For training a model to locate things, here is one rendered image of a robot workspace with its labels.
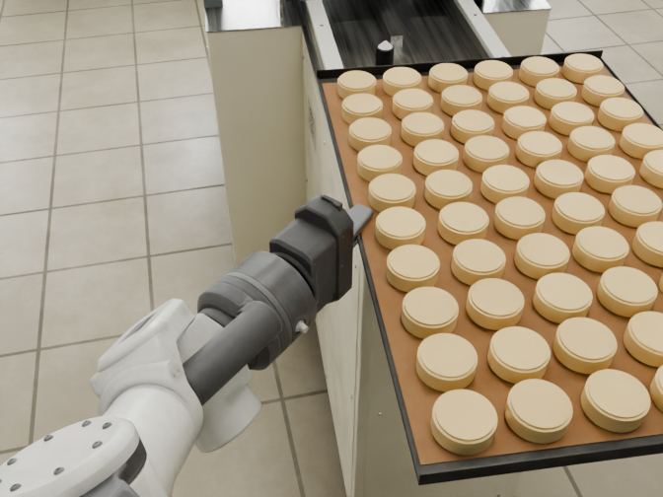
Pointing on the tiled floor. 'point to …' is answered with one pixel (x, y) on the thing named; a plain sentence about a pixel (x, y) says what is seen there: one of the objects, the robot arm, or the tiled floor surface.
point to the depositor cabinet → (291, 168)
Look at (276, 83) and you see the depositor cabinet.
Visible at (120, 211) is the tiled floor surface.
